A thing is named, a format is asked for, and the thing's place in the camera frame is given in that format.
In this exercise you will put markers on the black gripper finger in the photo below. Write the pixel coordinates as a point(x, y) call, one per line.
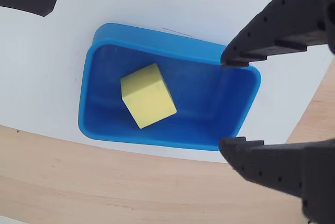
point(288, 20)
point(288, 166)

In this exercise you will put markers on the yellow cube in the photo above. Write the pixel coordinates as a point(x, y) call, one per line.
point(149, 98)

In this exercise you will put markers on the blue rectangular bin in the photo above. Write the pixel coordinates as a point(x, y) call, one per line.
point(204, 103)

